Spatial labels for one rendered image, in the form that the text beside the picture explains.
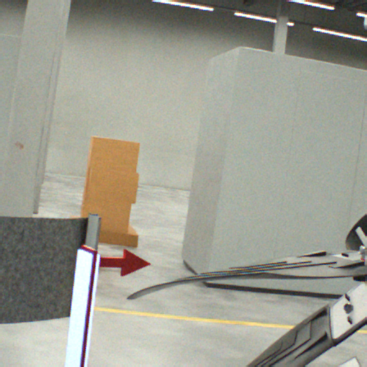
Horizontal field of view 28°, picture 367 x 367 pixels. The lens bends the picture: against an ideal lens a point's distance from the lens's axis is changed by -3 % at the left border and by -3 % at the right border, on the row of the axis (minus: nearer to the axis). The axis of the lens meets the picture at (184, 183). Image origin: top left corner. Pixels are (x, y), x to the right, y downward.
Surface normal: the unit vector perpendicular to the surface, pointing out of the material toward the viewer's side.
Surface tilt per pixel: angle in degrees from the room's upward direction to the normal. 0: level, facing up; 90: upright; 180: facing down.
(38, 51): 90
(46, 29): 90
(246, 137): 90
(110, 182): 90
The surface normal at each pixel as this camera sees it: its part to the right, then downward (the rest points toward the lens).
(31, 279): 0.76, 0.14
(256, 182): 0.17, 0.07
